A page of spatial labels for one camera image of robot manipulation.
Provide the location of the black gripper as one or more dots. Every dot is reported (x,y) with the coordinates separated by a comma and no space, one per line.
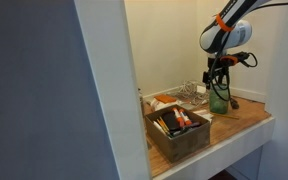
(219,76)

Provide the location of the green glass jar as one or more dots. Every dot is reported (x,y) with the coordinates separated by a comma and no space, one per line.
(219,105)

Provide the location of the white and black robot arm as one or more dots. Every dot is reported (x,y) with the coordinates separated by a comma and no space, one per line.
(241,33)

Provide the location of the white desk with wooden top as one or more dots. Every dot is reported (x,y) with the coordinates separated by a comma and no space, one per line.
(217,150)

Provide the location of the loose yellow pencil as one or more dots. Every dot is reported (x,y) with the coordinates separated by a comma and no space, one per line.
(225,116)

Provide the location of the glue stick with orange cap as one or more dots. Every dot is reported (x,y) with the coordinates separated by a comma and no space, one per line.
(178,117)
(185,117)

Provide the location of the orange notebook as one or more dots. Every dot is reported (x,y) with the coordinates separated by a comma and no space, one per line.
(165,98)

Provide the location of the black glasses case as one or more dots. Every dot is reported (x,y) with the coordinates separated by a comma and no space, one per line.
(170,121)

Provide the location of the brown cardboard box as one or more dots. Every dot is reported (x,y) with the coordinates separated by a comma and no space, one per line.
(184,143)

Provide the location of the white marker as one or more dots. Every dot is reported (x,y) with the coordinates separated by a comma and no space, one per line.
(155,124)

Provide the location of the white pillar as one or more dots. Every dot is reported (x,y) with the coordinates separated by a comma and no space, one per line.
(117,100)

